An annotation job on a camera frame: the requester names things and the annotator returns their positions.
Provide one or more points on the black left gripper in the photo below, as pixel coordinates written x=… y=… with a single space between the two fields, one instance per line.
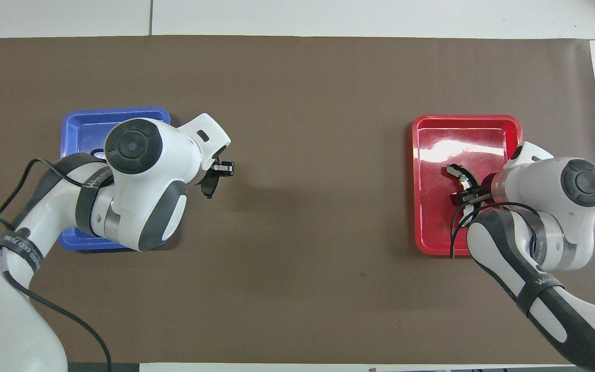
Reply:
x=212 y=168

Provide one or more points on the curved brake shoe silver web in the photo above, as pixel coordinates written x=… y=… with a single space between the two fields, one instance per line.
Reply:
x=455 y=169

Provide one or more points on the blue plastic tray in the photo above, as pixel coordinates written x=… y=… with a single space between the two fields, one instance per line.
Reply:
x=85 y=129

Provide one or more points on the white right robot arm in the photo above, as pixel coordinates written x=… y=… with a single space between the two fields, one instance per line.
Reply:
x=576 y=206

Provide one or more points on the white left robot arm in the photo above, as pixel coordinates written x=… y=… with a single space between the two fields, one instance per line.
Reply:
x=137 y=206

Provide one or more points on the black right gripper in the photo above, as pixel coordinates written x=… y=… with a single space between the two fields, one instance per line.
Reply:
x=486 y=188

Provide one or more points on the red plastic tray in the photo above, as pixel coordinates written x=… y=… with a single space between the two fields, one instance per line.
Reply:
x=432 y=227

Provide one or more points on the brown table mat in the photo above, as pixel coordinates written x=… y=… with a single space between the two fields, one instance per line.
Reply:
x=297 y=103

